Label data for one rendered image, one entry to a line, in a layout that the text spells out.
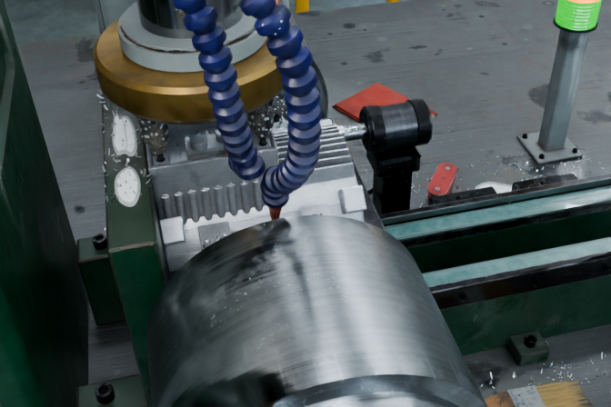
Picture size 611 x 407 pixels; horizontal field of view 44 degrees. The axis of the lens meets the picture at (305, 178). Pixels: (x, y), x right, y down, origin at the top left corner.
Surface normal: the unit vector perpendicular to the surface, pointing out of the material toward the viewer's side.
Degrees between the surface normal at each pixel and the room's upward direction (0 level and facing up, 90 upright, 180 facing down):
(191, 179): 90
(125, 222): 0
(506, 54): 0
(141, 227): 0
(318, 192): 36
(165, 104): 90
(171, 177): 90
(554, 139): 90
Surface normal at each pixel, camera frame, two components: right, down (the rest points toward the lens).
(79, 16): -0.03, -0.79
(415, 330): 0.54, -0.73
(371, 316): 0.26, -0.80
